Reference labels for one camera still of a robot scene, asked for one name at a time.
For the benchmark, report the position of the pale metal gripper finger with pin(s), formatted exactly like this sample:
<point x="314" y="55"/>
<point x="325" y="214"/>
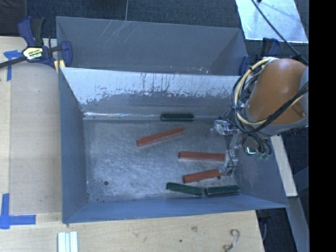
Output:
<point x="225" y="164"/>
<point x="232" y="164"/>

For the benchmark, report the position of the red-brown flat block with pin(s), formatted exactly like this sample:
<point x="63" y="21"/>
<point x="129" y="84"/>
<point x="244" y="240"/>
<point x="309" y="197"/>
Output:
<point x="160" y="137"/>
<point x="201" y="156"/>
<point x="202" y="176"/>

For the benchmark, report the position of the dark green flat block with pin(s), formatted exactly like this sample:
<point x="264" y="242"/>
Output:
<point x="177" y="117"/>
<point x="222" y="190"/>
<point x="183" y="189"/>

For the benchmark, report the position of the grey metal bin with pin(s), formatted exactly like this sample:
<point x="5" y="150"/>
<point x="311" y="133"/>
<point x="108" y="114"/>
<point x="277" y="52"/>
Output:
<point x="126" y="164"/>

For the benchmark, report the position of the pale wood flat board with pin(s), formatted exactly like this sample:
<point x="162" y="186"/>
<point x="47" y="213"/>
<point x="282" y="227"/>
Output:
<point x="34" y="140"/>

